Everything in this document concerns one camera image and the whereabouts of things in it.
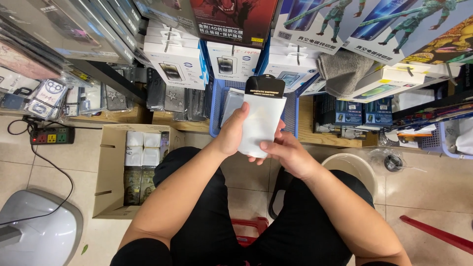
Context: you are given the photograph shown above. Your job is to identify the person's left hand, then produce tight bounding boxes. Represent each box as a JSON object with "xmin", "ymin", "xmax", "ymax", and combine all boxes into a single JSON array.
[{"xmin": 211, "ymin": 101, "xmax": 252, "ymax": 157}]

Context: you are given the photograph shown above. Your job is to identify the person's right hand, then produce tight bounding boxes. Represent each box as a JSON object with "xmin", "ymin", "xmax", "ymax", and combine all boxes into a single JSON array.
[{"xmin": 248, "ymin": 132, "xmax": 325, "ymax": 182}]

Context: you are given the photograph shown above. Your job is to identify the white packet with black top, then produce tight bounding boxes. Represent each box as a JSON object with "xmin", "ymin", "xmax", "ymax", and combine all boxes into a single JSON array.
[{"xmin": 237, "ymin": 74, "xmax": 287, "ymax": 159}]

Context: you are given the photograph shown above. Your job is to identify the white packets in basket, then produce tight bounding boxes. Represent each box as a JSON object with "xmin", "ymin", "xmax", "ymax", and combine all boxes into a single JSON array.
[{"xmin": 220, "ymin": 88, "xmax": 245, "ymax": 128}]

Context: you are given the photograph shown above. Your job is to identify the blue plastic basket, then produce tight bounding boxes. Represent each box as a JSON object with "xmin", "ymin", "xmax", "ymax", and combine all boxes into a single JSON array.
[{"xmin": 209, "ymin": 78, "xmax": 300, "ymax": 139}]

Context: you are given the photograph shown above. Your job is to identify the wooden shelf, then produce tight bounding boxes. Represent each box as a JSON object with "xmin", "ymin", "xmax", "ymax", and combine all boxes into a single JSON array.
[{"xmin": 0, "ymin": 94, "xmax": 379, "ymax": 149}]

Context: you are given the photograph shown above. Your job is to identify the black sandal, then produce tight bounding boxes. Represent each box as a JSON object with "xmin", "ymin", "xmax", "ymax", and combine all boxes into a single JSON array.
[{"xmin": 268, "ymin": 166, "xmax": 294, "ymax": 221}]

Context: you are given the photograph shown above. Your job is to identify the white plastic bucket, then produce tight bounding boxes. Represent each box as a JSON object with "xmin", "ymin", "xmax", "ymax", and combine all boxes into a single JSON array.
[{"xmin": 321, "ymin": 152, "xmax": 378, "ymax": 203}]

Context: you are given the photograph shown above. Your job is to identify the row of dark phone cases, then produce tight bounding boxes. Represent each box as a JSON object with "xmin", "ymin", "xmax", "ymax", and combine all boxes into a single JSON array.
[{"xmin": 146, "ymin": 67, "xmax": 213, "ymax": 123}]

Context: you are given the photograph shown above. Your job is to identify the white screen protector box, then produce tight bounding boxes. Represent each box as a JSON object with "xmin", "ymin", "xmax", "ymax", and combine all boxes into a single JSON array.
[
  {"xmin": 206, "ymin": 40, "xmax": 262, "ymax": 83},
  {"xmin": 143, "ymin": 20, "xmax": 208, "ymax": 91},
  {"xmin": 264, "ymin": 37, "xmax": 320, "ymax": 94}
]

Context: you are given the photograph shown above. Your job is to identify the stack of dark blue boxes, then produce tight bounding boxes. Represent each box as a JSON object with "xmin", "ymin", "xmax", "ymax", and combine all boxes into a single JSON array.
[{"xmin": 313, "ymin": 93, "xmax": 394, "ymax": 129}]

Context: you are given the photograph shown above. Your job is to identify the small white carton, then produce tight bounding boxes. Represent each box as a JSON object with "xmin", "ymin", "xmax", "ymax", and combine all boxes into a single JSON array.
[
  {"xmin": 143, "ymin": 132, "xmax": 162, "ymax": 148},
  {"xmin": 126, "ymin": 131, "xmax": 144, "ymax": 148},
  {"xmin": 142, "ymin": 147, "xmax": 161, "ymax": 167},
  {"xmin": 124, "ymin": 146, "xmax": 143, "ymax": 167}
]

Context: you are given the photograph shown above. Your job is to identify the red plastic stool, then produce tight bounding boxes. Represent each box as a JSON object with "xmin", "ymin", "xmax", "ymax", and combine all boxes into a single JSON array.
[{"xmin": 231, "ymin": 216, "xmax": 270, "ymax": 248}]

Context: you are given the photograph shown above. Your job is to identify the person's black trousers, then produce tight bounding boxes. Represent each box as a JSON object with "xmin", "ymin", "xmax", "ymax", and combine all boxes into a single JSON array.
[{"xmin": 110, "ymin": 146, "xmax": 400, "ymax": 266}]

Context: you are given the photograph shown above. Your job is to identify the dark printed flat box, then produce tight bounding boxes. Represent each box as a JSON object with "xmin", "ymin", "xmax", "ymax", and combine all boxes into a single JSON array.
[
  {"xmin": 140, "ymin": 167, "xmax": 157, "ymax": 205},
  {"xmin": 123, "ymin": 166, "xmax": 143, "ymax": 206}
]

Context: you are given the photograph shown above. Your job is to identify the grey cloth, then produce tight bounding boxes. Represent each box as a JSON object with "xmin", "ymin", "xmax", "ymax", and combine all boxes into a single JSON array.
[{"xmin": 316, "ymin": 50, "xmax": 375, "ymax": 99}]

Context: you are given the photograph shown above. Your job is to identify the clear plastic bag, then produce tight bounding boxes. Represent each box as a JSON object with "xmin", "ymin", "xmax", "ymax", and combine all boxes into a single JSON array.
[{"xmin": 368, "ymin": 147, "xmax": 428, "ymax": 173}]

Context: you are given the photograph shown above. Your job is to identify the white box with green print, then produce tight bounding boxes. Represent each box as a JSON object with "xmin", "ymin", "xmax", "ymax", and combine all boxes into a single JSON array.
[{"xmin": 337, "ymin": 64, "xmax": 460, "ymax": 104}]

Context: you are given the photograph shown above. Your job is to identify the red printed black box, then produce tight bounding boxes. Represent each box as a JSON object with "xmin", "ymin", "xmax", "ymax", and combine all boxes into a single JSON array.
[{"xmin": 189, "ymin": 0, "xmax": 278, "ymax": 49}]

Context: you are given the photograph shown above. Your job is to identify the brown cardboard box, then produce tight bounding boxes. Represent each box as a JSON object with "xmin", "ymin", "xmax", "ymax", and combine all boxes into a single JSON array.
[{"xmin": 92, "ymin": 123, "xmax": 186, "ymax": 220}]

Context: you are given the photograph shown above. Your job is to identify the white box with figure print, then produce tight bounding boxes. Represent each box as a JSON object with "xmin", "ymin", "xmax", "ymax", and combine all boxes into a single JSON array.
[{"xmin": 273, "ymin": 0, "xmax": 357, "ymax": 56}]

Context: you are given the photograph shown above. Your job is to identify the bundle of coloured pens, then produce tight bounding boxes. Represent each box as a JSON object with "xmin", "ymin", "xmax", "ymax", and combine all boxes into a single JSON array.
[{"xmin": 388, "ymin": 101, "xmax": 473, "ymax": 133}]

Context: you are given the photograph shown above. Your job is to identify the blue basket with white bag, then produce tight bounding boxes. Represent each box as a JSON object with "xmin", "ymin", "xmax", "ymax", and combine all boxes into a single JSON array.
[{"xmin": 421, "ymin": 117, "xmax": 473, "ymax": 160}]

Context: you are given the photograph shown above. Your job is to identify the red stick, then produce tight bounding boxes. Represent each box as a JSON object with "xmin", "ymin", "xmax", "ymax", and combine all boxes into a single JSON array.
[{"xmin": 399, "ymin": 215, "xmax": 473, "ymax": 255}]

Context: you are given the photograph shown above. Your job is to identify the large white figure print box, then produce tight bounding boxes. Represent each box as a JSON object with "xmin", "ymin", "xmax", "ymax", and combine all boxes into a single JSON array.
[{"xmin": 341, "ymin": 0, "xmax": 473, "ymax": 67}]

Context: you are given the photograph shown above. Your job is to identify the black power strip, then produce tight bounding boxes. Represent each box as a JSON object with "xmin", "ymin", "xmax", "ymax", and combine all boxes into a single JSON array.
[{"xmin": 30, "ymin": 126, "xmax": 76, "ymax": 146}]

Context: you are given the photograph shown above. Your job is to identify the yellow printed black box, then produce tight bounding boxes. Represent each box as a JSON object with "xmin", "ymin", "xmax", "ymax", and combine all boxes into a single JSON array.
[{"xmin": 400, "ymin": 15, "xmax": 473, "ymax": 66}]

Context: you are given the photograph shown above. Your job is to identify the rack of clear phone cases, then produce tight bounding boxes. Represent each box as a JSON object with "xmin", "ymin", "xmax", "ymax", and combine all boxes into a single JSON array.
[{"xmin": 0, "ymin": 0, "xmax": 146, "ymax": 122}]

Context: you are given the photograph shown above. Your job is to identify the grey plastic appliance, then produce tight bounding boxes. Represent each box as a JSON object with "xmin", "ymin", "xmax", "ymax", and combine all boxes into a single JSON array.
[{"xmin": 0, "ymin": 189, "xmax": 84, "ymax": 266}]

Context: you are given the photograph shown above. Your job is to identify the black power cable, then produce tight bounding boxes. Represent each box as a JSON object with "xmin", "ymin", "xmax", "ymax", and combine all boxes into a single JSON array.
[{"xmin": 0, "ymin": 117, "xmax": 104, "ymax": 227}]

